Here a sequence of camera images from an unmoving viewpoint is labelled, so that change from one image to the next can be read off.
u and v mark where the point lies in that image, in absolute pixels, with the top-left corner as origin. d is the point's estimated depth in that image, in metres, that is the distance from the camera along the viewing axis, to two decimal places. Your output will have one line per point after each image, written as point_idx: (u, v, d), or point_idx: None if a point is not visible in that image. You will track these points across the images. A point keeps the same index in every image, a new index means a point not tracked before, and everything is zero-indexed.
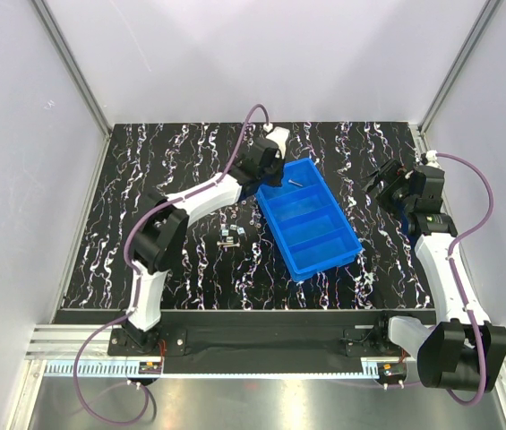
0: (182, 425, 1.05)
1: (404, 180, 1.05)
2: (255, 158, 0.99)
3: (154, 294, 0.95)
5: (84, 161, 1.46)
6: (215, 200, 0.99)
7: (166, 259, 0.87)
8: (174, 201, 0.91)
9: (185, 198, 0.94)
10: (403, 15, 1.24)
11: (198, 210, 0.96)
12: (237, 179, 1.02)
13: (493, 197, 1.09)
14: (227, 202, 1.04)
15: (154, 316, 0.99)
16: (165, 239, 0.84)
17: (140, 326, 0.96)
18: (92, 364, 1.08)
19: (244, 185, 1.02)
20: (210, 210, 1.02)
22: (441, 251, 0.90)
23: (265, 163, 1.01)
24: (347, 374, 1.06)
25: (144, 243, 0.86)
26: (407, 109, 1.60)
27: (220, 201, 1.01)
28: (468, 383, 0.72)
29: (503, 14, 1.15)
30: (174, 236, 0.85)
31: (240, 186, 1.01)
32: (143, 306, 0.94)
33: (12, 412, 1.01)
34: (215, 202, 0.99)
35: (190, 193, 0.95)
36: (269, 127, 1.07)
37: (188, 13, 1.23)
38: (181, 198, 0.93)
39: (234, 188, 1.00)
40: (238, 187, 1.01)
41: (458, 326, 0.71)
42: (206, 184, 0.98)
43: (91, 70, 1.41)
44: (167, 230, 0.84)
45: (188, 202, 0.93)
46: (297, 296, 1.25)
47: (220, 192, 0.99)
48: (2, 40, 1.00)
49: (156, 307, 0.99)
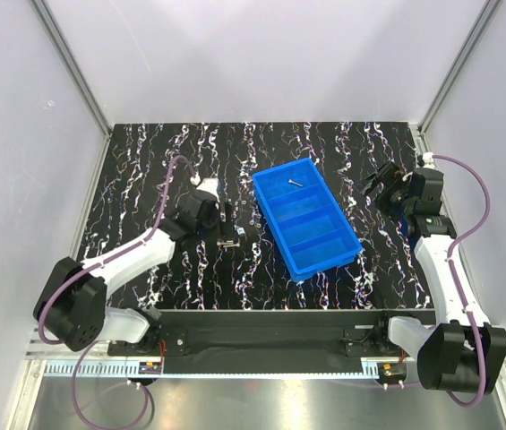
0: (182, 425, 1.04)
1: (402, 182, 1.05)
2: (192, 210, 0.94)
3: (119, 331, 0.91)
5: (84, 161, 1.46)
6: (143, 260, 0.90)
7: (86, 333, 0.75)
8: (90, 267, 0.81)
9: (105, 262, 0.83)
10: (403, 15, 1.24)
11: (120, 274, 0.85)
12: (168, 233, 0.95)
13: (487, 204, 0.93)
14: (159, 260, 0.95)
15: (136, 330, 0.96)
16: (81, 313, 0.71)
17: (131, 340, 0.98)
18: (92, 364, 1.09)
19: (178, 239, 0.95)
20: (139, 271, 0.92)
22: (440, 253, 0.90)
23: (202, 216, 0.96)
24: (347, 374, 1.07)
25: (59, 319, 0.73)
26: (407, 109, 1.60)
27: (150, 260, 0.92)
28: (468, 384, 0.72)
29: (503, 14, 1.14)
30: (92, 310, 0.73)
31: (173, 244, 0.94)
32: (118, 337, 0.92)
33: (12, 412, 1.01)
34: (142, 262, 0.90)
35: (109, 256, 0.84)
36: (196, 178, 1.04)
37: (188, 13, 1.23)
38: (98, 262, 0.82)
39: (166, 246, 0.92)
40: (171, 244, 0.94)
41: (458, 328, 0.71)
42: (133, 243, 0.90)
43: (91, 70, 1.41)
44: (85, 303, 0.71)
45: (108, 267, 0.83)
46: (297, 296, 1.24)
47: (149, 251, 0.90)
48: (2, 40, 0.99)
49: (132, 322, 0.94)
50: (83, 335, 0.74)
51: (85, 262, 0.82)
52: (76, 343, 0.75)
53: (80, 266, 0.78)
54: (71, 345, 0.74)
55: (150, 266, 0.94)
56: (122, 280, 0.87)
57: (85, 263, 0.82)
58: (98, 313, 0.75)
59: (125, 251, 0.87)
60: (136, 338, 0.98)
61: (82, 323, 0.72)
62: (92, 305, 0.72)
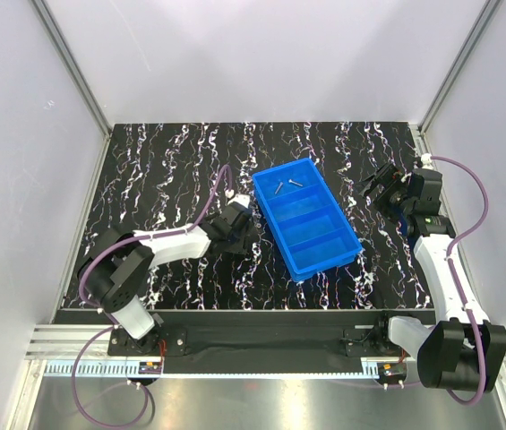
0: (182, 425, 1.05)
1: (400, 184, 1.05)
2: (230, 218, 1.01)
3: (130, 317, 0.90)
5: (84, 161, 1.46)
6: (183, 246, 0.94)
7: (120, 297, 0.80)
8: (141, 237, 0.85)
9: (154, 236, 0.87)
10: (402, 16, 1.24)
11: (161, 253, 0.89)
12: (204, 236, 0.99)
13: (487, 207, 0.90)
14: (192, 253, 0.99)
15: (141, 323, 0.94)
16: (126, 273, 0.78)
17: (133, 335, 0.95)
18: (92, 364, 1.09)
19: (212, 240, 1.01)
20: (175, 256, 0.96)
22: (439, 252, 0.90)
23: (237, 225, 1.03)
24: (347, 374, 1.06)
25: (99, 278, 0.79)
26: (407, 109, 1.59)
27: (186, 250, 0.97)
28: (468, 382, 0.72)
29: (503, 14, 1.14)
30: (134, 274, 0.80)
31: (209, 241, 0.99)
32: (125, 323, 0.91)
33: (12, 412, 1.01)
34: (181, 249, 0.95)
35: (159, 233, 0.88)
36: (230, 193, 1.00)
37: (188, 14, 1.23)
38: (149, 235, 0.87)
39: (203, 241, 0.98)
40: (206, 241, 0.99)
41: (458, 326, 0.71)
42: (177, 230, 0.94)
43: (91, 70, 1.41)
44: (130, 265, 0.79)
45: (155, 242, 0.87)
46: (297, 296, 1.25)
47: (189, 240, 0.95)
48: (2, 41, 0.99)
49: (141, 313, 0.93)
50: (117, 298, 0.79)
51: (136, 233, 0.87)
52: (109, 306, 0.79)
53: (130, 235, 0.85)
54: (104, 305, 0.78)
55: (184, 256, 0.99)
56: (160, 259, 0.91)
57: (135, 234, 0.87)
58: (136, 282, 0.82)
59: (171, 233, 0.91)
60: (144, 330, 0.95)
61: (122, 285, 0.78)
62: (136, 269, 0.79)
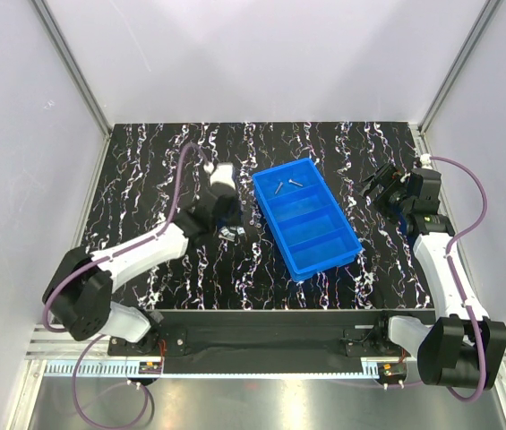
0: (182, 425, 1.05)
1: (400, 184, 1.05)
2: (209, 205, 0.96)
3: (120, 329, 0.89)
5: (84, 161, 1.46)
6: (154, 253, 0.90)
7: (90, 325, 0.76)
8: (99, 260, 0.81)
9: (114, 254, 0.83)
10: (402, 15, 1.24)
11: (126, 270, 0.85)
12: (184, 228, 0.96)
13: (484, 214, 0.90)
14: (167, 255, 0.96)
15: (138, 329, 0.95)
16: (86, 306, 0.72)
17: (131, 339, 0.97)
18: (92, 364, 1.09)
19: (192, 235, 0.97)
20: (148, 265, 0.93)
22: (439, 250, 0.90)
23: (218, 210, 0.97)
24: (347, 374, 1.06)
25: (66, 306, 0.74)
26: (407, 109, 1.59)
27: (160, 255, 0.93)
28: (468, 380, 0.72)
29: (503, 14, 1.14)
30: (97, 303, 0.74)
31: (185, 239, 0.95)
32: (119, 334, 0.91)
33: (12, 412, 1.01)
34: (153, 256, 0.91)
35: (118, 250, 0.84)
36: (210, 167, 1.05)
37: (188, 14, 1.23)
38: (107, 256, 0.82)
39: (177, 240, 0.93)
40: (183, 240, 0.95)
41: (458, 322, 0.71)
42: (145, 238, 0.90)
43: (92, 70, 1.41)
44: (91, 295, 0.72)
45: (116, 261, 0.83)
46: (297, 296, 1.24)
47: (158, 247, 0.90)
48: (2, 40, 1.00)
49: (136, 319, 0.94)
50: (87, 327, 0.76)
51: (94, 255, 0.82)
52: (80, 335, 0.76)
53: (88, 258, 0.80)
54: (72, 334, 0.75)
55: (159, 261, 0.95)
56: (130, 274, 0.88)
57: (94, 256, 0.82)
58: (104, 305, 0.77)
59: (134, 246, 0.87)
60: (145, 331, 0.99)
61: (86, 314, 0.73)
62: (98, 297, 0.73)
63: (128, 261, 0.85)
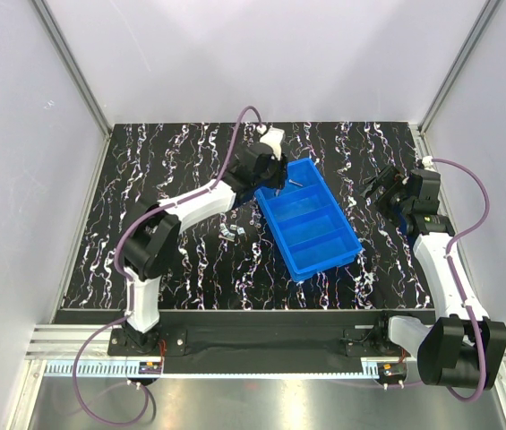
0: (182, 425, 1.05)
1: (401, 185, 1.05)
2: (249, 164, 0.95)
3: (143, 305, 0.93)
5: (84, 161, 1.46)
6: (208, 205, 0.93)
7: (158, 266, 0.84)
8: (166, 207, 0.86)
9: (177, 202, 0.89)
10: (403, 15, 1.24)
11: (187, 219, 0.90)
12: (232, 186, 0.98)
13: (486, 212, 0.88)
14: (219, 209, 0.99)
15: (153, 316, 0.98)
16: (158, 245, 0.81)
17: (140, 329, 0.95)
18: (92, 364, 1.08)
19: (239, 193, 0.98)
20: (202, 217, 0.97)
22: (439, 250, 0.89)
23: (259, 169, 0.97)
24: (347, 374, 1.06)
25: (135, 246, 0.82)
26: (407, 109, 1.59)
27: (213, 208, 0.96)
28: (468, 380, 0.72)
29: (503, 14, 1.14)
30: (167, 243, 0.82)
31: (235, 195, 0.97)
32: (139, 313, 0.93)
33: (12, 412, 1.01)
34: (207, 208, 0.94)
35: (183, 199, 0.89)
36: (262, 128, 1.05)
37: (188, 14, 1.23)
38: (174, 203, 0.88)
39: (228, 195, 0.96)
40: (232, 194, 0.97)
41: (458, 322, 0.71)
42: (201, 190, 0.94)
43: (92, 70, 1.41)
44: (163, 236, 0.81)
45: (181, 208, 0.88)
46: (297, 296, 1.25)
47: (215, 198, 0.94)
48: (1, 41, 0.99)
49: (154, 305, 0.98)
50: (157, 267, 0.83)
51: (161, 202, 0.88)
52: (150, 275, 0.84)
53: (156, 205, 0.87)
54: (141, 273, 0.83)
55: (212, 213, 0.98)
56: (189, 224, 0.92)
57: (160, 203, 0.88)
58: (169, 249, 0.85)
59: (193, 196, 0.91)
60: (158, 317, 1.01)
61: (160, 253, 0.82)
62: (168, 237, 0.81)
63: (191, 209, 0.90)
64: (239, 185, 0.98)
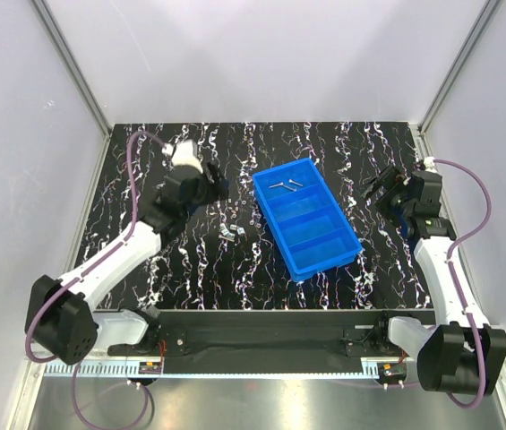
0: (182, 425, 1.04)
1: (402, 186, 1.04)
2: (174, 192, 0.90)
3: (119, 333, 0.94)
5: (84, 161, 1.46)
6: (124, 262, 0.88)
7: (79, 347, 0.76)
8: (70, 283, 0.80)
9: (83, 274, 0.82)
10: (403, 16, 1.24)
11: (100, 287, 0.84)
12: (150, 223, 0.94)
13: (487, 218, 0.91)
14: (142, 258, 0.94)
15: (136, 330, 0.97)
16: (67, 332, 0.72)
17: (133, 341, 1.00)
18: (92, 364, 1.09)
19: (165, 227, 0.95)
20: (124, 273, 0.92)
22: (440, 254, 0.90)
23: (185, 196, 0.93)
24: (347, 374, 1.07)
25: (49, 339, 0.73)
26: (407, 109, 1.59)
27: (133, 261, 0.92)
28: (468, 386, 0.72)
29: (504, 15, 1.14)
30: (77, 327, 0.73)
31: (157, 235, 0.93)
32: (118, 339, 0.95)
33: (12, 413, 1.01)
34: (123, 264, 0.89)
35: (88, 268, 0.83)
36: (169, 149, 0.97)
37: (188, 14, 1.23)
38: (78, 276, 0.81)
39: (148, 239, 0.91)
40: (153, 236, 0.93)
41: (458, 330, 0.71)
42: (113, 246, 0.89)
43: (92, 70, 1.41)
44: (71, 322, 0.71)
45: (88, 280, 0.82)
46: (297, 297, 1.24)
47: (129, 253, 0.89)
48: (2, 41, 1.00)
49: (129, 323, 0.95)
50: (76, 348, 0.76)
51: (64, 279, 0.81)
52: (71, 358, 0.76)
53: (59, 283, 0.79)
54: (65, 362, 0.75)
55: (134, 265, 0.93)
56: (107, 288, 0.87)
57: (64, 279, 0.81)
58: (86, 327, 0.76)
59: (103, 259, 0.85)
60: (143, 322, 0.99)
61: (73, 338, 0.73)
62: (78, 321, 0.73)
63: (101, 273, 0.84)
64: (166, 219, 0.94)
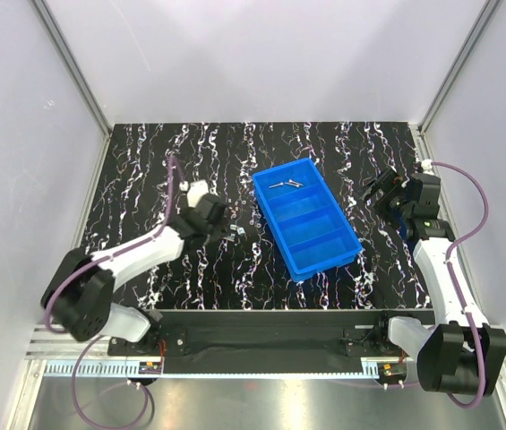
0: (182, 425, 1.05)
1: (400, 189, 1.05)
2: (204, 211, 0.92)
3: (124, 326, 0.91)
5: (84, 161, 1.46)
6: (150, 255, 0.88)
7: (91, 324, 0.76)
8: (99, 260, 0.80)
9: (114, 255, 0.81)
10: (403, 16, 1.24)
11: (126, 270, 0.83)
12: (179, 233, 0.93)
13: (485, 214, 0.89)
14: (164, 257, 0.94)
15: (138, 327, 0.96)
16: (88, 305, 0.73)
17: (132, 339, 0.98)
18: (92, 364, 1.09)
19: (187, 238, 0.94)
20: (146, 267, 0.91)
22: (438, 255, 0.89)
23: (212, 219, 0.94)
24: (347, 374, 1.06)
25: (66, 309, 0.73)
26: (407, 109, 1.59)
27: (158, 257, 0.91)
28: (469, 386, 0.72)
29: (503, 14, 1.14)
30: (98, 301, 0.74)
31: (181, 242, 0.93)
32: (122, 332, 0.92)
33: (12, 413, 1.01)
34: (150, 258, 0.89)
35: (119, 250, 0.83)
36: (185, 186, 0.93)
37: (188, 14, 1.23)
38: (108, 255, 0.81)
39: (174, 243, 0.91)
40: (178, 241, 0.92)
41: (458, 330, 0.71)
42: (142, 238, 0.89)
43: (92, 70, 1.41)
44: (94, 293, 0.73)
45: (118, 261, 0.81)
46: (297, 296, 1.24)
47: (157, 248, 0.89)
48: (2, 41, 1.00)
49: (135, 319, 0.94)
50: (89, 326, 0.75)
51: (95, 254, 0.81)
52: (81, 335, 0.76)
53: (88, 258, 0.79)
54: (75, 336, 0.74)
55: (156, 262, 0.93)
56: (129, 275, 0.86)
57: (94, 255, 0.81)
58: (104, 306, 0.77)
59: (134, 245, 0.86)
60: (148, 322, 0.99)
61: (91, 313, 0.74)
62: (101, 295, 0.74)
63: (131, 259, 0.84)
64: (189, 232, 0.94)
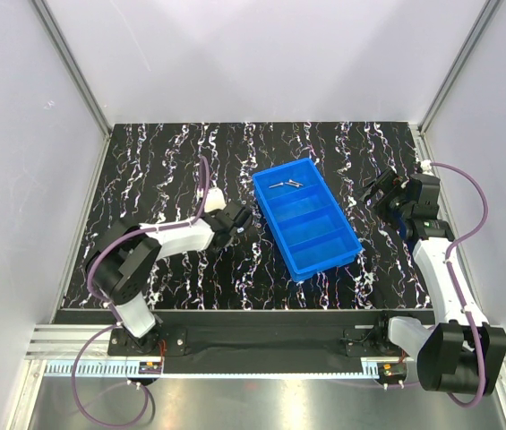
0: (182, 425, 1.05)
1: (400, 189, 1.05)
2: (232, 212, 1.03)
3: (133, 311, 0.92)
5: (84, 161, 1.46)
6: (187, 237, 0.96)
7: (129, 288, 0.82)
8: (147, 229, 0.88)
9: (159, 227, 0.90)
10: (403, 16, 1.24)
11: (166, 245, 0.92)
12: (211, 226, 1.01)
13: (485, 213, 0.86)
14: (196, 244, 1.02)
15: (144, 321, 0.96)
16: (132, 267, 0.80)
17: (134, 332, 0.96)
18: (92, 364, 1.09)
19: (216, 231, 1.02)
20: (179, 247, 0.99)
22: (438, 255, 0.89)
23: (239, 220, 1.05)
24: (347, 374, 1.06)
25: (107, 270, 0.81)
26: (407, 109, 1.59)
27: (192, 241, 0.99)
28: (469, 385, 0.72)
29: (503, 14, 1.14)
30: (141, 266, 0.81)
31: (212, 233, 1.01)
32: (128, 320, 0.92)
33: (12, 413, 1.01)
34: (184, 240, 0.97)
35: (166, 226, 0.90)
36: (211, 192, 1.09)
37: (188, 14, 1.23)
38: (155, 227, 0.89)
39: (207, 233, 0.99)
40: (210, 232, 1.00)
41: (458, 329, 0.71)
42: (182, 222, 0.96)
43: (92, 70, 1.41)
44: (139, 255, 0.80)
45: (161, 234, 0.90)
46: (297, 296, 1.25)
47: (193, 232, 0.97)
48: (2, 41, 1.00)
49: (144, 311, 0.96)
50: (126, 289, 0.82)
51: (142, 224, 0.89)
52: (118, 298, 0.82)
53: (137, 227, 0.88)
54: (114, 297, 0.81)
55: (189, 246, 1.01)
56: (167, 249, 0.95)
57: (141, 226, 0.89)
58: (143, 272, 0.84)
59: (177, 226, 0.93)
60: (151, 320, 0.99)
61: (133, 275, 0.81)
62: (145, 259, 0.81)
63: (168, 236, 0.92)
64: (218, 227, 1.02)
